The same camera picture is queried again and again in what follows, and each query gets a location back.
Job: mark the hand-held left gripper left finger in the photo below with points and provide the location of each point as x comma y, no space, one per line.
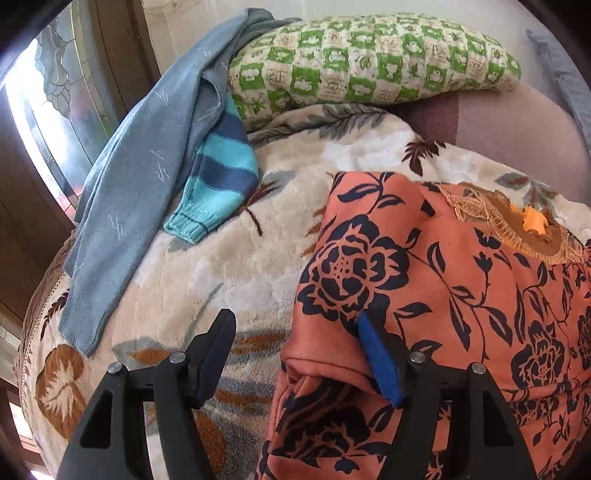
214,360

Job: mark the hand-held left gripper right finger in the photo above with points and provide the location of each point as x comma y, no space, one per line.
381,360

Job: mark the orange floral garment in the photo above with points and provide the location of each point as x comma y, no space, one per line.
415,277

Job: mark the cream leaf print blanket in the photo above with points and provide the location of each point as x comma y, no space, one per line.
258,286

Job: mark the teal navy striped sweater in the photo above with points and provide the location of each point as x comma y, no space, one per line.
221,175

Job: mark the blue-grey knit sweater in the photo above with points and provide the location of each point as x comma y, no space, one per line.
138,184

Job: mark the green checked pillow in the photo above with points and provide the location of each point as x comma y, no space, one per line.
369,60

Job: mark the stained glass window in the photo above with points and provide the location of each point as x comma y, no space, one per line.
60,92

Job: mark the light blue cloth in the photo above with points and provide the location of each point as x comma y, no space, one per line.
563,74

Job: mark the brown wooden window frame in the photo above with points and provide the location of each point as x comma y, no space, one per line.
27,221

